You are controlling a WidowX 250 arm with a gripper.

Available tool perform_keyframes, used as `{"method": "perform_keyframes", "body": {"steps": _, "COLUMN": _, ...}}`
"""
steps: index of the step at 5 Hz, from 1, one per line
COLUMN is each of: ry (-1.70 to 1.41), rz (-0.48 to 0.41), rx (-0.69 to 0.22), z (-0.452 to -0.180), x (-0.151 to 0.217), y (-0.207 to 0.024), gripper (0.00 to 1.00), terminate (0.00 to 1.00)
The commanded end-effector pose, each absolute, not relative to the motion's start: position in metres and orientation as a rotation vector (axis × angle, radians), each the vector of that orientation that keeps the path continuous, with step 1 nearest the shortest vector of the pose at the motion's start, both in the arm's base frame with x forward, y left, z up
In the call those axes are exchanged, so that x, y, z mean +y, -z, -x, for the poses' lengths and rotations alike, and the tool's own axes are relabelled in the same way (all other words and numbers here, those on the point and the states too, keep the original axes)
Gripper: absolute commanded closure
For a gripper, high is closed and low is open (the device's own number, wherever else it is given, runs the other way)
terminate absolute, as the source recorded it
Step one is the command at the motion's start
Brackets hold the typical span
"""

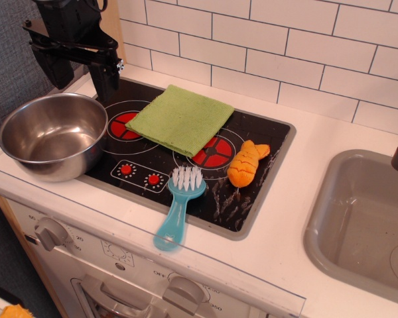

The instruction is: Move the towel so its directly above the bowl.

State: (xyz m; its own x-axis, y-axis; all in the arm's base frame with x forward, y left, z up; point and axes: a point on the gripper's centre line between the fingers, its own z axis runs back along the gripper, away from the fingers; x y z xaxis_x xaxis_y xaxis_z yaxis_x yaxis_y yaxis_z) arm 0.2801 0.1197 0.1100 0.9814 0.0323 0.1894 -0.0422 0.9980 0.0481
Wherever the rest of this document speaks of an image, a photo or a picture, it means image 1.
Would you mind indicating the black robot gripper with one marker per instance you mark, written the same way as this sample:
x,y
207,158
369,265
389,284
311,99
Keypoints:
x,y
74,24

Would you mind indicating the red left stove knob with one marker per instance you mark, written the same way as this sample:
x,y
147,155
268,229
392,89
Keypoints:
x,y
126,169

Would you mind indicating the red stove knob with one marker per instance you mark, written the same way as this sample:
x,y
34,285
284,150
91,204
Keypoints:
x,y
154,180
126,169

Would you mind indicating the green microfiber cloth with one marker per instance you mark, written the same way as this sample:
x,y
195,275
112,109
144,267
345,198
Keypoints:
x,y
181,120

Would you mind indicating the red right stove knob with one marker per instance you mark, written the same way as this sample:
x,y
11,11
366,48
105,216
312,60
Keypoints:
x,y
154,180

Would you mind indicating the stainless steel pot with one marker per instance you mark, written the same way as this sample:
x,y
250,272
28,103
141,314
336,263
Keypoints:
x,y
57,137

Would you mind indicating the black toy stovetop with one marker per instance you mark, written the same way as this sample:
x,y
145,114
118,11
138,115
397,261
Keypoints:
x,y
142,171

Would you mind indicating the blue dish brush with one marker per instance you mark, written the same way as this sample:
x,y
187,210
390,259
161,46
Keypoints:
x,y
178,207

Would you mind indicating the grey timer knob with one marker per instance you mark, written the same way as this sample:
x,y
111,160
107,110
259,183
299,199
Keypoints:
x,y
50,233

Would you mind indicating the orange plush fish toy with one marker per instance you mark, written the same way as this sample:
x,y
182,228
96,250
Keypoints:
x,y
244,165

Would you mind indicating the grey oven temperature knob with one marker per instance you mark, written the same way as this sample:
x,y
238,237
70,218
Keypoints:
x,y
184,294

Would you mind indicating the grey toy sink basin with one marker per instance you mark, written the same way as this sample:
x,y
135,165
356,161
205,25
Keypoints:
x,y
352,233

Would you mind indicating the grey oven door handle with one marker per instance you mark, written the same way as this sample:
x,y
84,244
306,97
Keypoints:
x,y
111,298

